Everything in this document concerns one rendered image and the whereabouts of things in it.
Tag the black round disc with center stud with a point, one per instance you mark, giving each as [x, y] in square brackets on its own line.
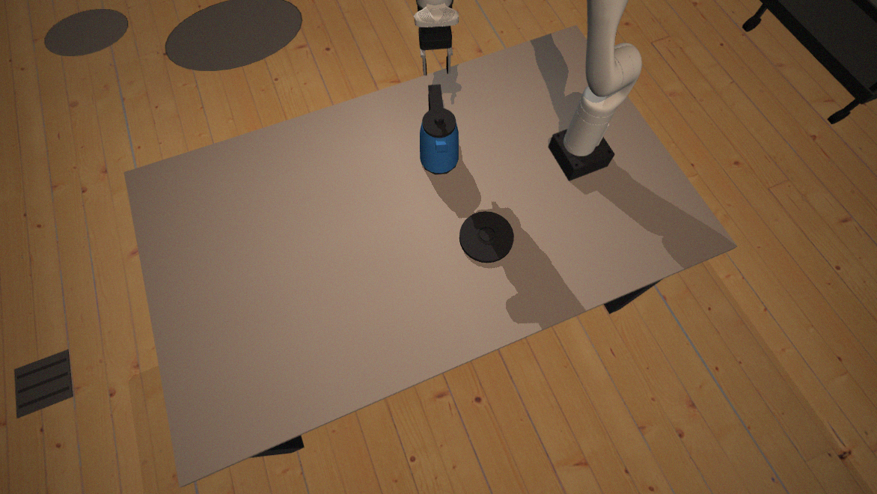
[486, 237]

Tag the blue electric kettle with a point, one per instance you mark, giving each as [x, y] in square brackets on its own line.
[439, 133]

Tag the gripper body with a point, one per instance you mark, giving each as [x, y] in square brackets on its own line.
[434, 19]

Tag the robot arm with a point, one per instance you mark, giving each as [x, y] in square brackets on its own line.
[605, 74]

